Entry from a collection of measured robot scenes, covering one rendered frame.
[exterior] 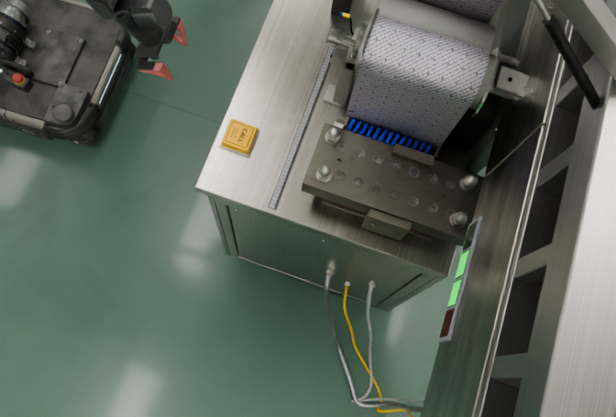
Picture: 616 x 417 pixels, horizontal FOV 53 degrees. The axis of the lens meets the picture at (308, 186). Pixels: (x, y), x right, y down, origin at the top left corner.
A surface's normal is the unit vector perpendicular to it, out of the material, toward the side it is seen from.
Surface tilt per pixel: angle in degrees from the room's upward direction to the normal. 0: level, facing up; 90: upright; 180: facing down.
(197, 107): 0
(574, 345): 0
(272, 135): 0
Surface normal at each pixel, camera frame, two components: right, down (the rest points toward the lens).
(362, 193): 0.06, -0.30
